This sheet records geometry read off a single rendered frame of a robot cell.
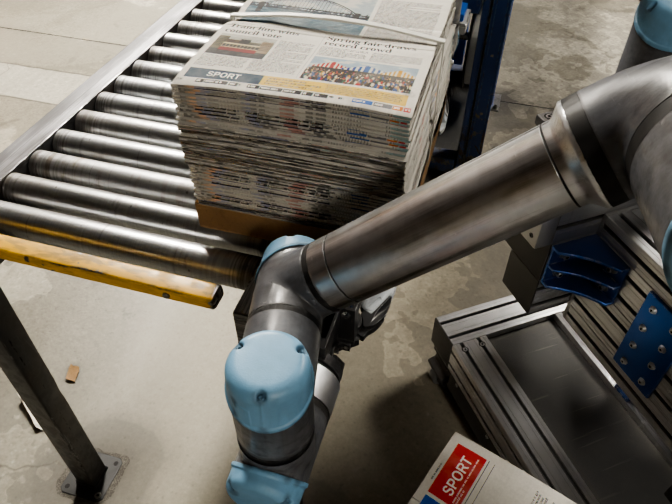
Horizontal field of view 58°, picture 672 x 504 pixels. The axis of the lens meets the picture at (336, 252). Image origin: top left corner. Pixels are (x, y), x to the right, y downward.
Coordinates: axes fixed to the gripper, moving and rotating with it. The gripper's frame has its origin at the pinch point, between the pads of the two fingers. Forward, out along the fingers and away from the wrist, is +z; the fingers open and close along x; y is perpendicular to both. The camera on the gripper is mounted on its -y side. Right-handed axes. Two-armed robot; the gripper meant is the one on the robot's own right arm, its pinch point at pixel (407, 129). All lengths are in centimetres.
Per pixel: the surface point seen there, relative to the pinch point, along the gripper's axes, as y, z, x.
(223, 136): 18.6, 36.1, -16.5
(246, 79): 25.2, 33.5, -13.9
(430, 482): 4, 64, 15
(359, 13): 25.0, 12.1, -6.2
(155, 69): 2, -5, -52
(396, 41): 24.9, 18.6, 0.4
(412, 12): 25.2, 10.2, 0.7
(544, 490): 4, 62, 25
